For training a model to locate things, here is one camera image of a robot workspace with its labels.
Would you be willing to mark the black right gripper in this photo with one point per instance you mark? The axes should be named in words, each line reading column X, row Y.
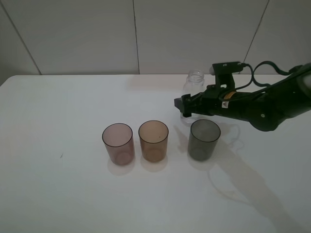
column 259, row 110

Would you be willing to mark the amber translucent plastic cup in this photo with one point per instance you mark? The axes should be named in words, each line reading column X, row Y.
column 153, row 137

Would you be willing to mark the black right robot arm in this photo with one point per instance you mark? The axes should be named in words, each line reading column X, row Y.
column 292, row 95

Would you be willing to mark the clear plastic water bottle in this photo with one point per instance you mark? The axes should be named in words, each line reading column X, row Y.
column 194, row 85

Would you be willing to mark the pink translucent plastic cup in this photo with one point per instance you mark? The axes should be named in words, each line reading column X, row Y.
column 118, row 140

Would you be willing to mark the grey translucent plastic cup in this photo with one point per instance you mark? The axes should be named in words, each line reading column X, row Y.
column 204, row 135

